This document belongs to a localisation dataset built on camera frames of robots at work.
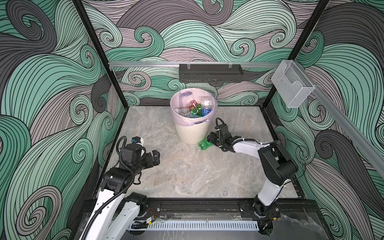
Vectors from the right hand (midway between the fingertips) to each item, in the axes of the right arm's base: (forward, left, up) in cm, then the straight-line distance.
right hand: (210, 138), depth 96 cm
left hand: (-19, +32, +16) cm, 41 cm away
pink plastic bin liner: (+17, +19, +20) cm, 33 cm away
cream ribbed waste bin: (-3, +11, +9) cm, 15 cm away
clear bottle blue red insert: (+11, +18, +14) cm, 25 cm away
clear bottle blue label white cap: (+9, +4, +23) cm, 25 cm away
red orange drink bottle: (+15, +12, +16) cm, 25 cm away
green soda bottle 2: (+10, +9, +16) cm, 21 cm away
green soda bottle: (-2, +4, -4) cm, 6 cm away
